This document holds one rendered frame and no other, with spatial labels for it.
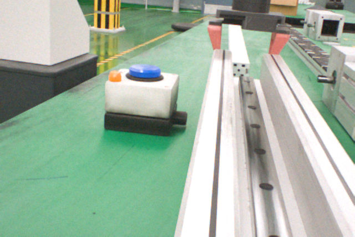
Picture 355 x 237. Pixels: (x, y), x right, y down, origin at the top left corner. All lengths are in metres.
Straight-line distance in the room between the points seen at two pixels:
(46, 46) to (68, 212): 0.53
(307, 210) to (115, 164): 0.22
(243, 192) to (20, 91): 0.62
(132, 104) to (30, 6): 0.41
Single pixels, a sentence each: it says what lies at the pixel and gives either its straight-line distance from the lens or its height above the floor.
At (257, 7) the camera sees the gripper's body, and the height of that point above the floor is 0.93.
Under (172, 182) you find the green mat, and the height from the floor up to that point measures 0.78.
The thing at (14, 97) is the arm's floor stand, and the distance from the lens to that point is 0.86.
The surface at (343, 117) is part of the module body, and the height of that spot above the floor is 0.79.
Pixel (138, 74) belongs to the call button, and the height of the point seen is 0.85.
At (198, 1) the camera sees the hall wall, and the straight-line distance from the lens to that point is 11.77.
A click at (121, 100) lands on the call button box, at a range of 0.50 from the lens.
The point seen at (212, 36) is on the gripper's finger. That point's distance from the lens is 0.64.
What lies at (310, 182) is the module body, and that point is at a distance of 0.27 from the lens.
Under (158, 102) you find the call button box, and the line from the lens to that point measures 0.49.
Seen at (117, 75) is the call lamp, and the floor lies 0.85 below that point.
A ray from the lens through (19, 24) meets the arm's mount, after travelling 0.87.
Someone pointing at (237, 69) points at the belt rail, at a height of 0.79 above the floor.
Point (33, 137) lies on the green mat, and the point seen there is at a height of 0.78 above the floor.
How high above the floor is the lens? 0.96
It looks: 17 degrees down
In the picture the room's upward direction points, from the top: 5 degrees clockwise
